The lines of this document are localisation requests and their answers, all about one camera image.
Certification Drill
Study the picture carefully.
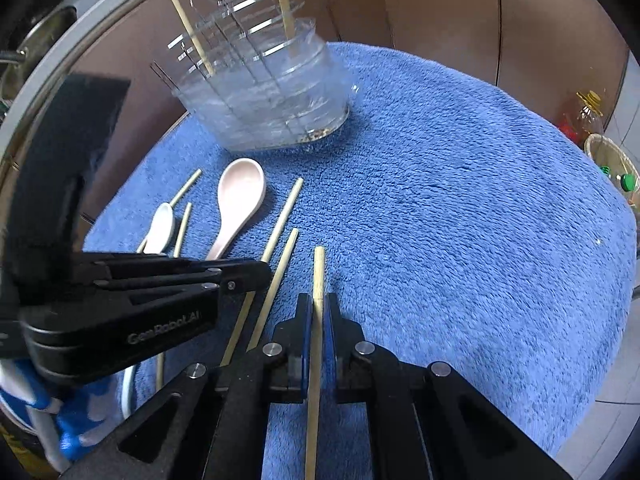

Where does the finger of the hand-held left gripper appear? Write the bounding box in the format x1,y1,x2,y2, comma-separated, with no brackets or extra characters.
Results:
100,283,221,312
82,251,274,294

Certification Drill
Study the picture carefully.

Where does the bamboo chopstick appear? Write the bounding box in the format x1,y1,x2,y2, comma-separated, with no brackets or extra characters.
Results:
166,0,216,78
246,228,300,352
304,246,327,480
136,169,203,255
270,0,297,43
219,177,305,367

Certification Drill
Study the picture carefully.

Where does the wicker basket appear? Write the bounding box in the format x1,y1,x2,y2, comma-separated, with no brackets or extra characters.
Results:
584,132,640,211

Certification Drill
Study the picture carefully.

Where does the blue fluffy towel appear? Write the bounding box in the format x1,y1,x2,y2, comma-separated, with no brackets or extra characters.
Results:
82,41,638,480

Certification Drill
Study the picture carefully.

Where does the small white ceramic spoon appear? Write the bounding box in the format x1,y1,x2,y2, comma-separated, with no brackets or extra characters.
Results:
141,202,177,256

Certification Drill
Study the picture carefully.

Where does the large pink ceramic spoon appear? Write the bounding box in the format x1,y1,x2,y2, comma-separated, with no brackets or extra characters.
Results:
205,158,267,261

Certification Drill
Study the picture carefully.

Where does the person's left hand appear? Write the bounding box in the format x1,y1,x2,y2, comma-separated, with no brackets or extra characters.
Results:
0,357,118,466

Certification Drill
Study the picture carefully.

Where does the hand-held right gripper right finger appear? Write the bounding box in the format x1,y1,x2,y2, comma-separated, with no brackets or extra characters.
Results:
322,292,573,480

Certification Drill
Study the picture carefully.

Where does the yellow oil bottle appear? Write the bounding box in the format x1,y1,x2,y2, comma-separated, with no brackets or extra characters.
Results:
557,90,608,146

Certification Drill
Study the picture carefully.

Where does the green-capped bottle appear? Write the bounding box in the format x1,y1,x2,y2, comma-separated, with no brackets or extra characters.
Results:
597,162,640,196

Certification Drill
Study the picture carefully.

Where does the clear plastic utensil holder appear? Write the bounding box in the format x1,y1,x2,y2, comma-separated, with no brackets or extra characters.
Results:
150,0,362,153

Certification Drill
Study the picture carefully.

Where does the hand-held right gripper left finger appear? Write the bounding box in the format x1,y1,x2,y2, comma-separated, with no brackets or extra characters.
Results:
60,292,313,480

